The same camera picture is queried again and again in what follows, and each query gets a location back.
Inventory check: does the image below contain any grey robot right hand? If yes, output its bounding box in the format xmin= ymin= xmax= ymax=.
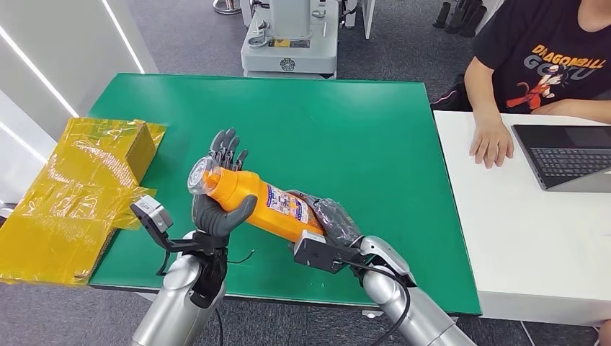
xmin=286 ymin=189 xmax=364 ymax=249

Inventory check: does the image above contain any person's right hand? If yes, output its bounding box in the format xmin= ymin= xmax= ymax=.
xmin=468 ymin=119 xmax=516 ymax=170

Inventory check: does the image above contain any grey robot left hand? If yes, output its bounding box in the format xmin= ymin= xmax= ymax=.
xmin=191 ymin=127 xmax=259 ymax=240

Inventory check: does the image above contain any orange plastic bottle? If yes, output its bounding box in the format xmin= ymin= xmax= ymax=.
xmin=187 ymin=156 xmax=326 ymax=245

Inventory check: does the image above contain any dark grey laptop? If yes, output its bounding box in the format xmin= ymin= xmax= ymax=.
xmin=512 ymin=124 xmax=611 ymax=194

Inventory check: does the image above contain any green table mat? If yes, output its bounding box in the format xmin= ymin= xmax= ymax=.
xmin=88 ymin=72 xmax=483 ymax=316

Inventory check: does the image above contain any white desk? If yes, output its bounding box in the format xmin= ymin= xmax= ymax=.
xmin=432 ymin=110 xmax=611 ymax=329

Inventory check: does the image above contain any person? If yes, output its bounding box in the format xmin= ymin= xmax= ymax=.
xmin=429 ymin=0 xmax=611 ymax=169

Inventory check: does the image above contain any black upright cylinder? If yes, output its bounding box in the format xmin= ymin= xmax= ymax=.
xmin=460 ymin=2 xmax=489 ymax=39
xmin=445 ymin=0 xmax=472 ymax=35
xmin=432 ymin=1 xmax=452 ymax=29

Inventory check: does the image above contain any yellow film wrapped cardboard box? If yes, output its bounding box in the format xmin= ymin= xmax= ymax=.
xmin=0 ymin=117 xmax=168 ymax=288

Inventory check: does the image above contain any white robot stand machine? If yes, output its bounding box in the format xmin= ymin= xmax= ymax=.
xmin=240 ymin=0 xmax=341 ymax=80

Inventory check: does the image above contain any white furniture panel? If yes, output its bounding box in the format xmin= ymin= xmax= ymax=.
xmin=360 ymin=0 xmax=377 ymax=40

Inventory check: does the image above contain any silver round stand base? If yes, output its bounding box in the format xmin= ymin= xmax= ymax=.
xmin=213 ymin=0 xmax=243 ymax=16

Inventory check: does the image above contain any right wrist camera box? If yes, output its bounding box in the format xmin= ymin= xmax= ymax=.
xmin=291 ymin=230 xmax=358 ymax=275

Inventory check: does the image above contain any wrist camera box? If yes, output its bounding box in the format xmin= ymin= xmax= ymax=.
xmin=291 ymin=230 xmax=358 ymax=275
xmin=129 ymin=194 xmax=213 ymax=255

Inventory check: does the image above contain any thin black wire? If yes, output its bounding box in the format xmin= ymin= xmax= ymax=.
xmin=226 ymin=249 xmax=256 ymax=265

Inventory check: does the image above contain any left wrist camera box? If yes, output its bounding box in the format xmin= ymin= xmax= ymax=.
xmin=129 ymin=194 xmax=213 ymax=255

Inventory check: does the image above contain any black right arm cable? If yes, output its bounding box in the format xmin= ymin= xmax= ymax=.
xmin=341 ymin=259 xmax=413 ymax=346

